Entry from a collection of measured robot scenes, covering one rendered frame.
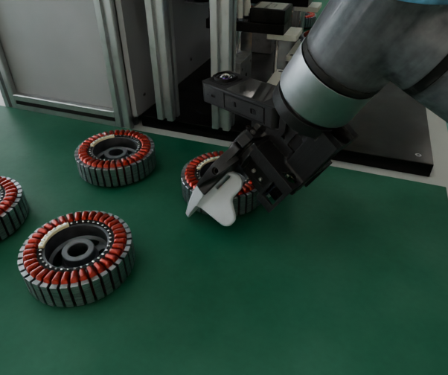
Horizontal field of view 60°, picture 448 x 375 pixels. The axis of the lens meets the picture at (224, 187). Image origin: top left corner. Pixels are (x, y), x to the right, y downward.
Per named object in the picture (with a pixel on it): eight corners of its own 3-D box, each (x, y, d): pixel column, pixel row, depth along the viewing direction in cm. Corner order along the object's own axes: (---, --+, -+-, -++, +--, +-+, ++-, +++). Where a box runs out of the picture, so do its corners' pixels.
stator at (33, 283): (155, 248, 44) (152, 224, 42) (88, 327, 36) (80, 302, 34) (79, 221, 48) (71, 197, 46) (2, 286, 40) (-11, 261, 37)
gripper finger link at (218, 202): (199, 251, 44) (255, 201, 41) (169, 210, 46) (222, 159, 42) (210, 245, 47) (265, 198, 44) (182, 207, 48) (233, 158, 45)
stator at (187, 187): (282, 193, 52) (284, 170, 50) (222, 232, 46) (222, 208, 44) (224, 161, 59) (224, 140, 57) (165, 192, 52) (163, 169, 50)
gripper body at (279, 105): (263, 217, 42) (326, 155, 32) (216, 157, 44) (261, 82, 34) (306, 187, 46) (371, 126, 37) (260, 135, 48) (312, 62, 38)
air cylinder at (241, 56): (251, 77, 82) (252, 50, 78) (240, 90, 76) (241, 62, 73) (228, 74, 83) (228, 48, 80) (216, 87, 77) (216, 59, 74)
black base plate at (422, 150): (414, 50, 104) (417, 41, 103) (429, 177, 56) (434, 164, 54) (248, 33, 117) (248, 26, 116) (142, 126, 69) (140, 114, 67)
